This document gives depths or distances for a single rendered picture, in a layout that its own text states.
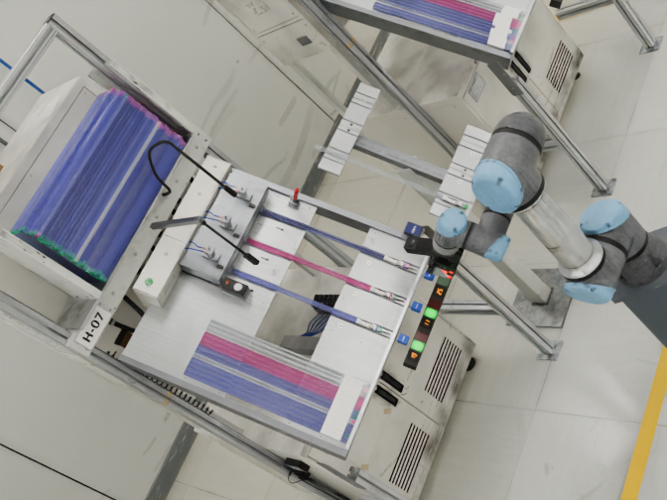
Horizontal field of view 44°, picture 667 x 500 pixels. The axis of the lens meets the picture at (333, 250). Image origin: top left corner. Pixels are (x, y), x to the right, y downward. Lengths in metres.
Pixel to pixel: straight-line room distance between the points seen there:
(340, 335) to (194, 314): 0.44
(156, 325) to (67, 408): 1.59
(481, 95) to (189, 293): 1.43
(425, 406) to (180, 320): 0.98
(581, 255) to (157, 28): 2.90
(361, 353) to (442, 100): 1.21
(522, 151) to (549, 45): 1.93
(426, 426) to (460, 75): 1.32
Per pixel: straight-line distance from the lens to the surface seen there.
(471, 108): 3.26
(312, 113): 4.86
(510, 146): 1.82
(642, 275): 2.25
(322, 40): 3.26
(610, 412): 2.83
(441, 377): 3.05
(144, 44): 4.35
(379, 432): 2.86
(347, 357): 2.43
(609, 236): 2.13
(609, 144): 3.54
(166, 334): 2.50
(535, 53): 3.64
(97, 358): 2.49
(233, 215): 2.55
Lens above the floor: 2.23
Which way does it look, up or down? 31 degrees down
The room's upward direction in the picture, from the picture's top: 51 degrees counter-clockwise
